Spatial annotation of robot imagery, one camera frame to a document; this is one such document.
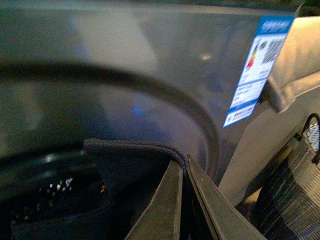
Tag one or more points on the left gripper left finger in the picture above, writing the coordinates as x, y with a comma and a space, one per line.
161, 220

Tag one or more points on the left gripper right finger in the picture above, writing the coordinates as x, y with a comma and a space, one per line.
222, 219

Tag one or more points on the dark navy waffle cloth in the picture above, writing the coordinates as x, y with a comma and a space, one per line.
122, 162

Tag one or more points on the grey front-load washing machine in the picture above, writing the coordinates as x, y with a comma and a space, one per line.
161, 71

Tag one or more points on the white woven laundry basket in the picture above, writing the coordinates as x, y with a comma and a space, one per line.
288, 206

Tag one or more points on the grey draped fabric cover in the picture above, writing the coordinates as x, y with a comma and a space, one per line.
291, 94

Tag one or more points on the blue energy label sticker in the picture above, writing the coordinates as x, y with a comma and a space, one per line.
270, 36

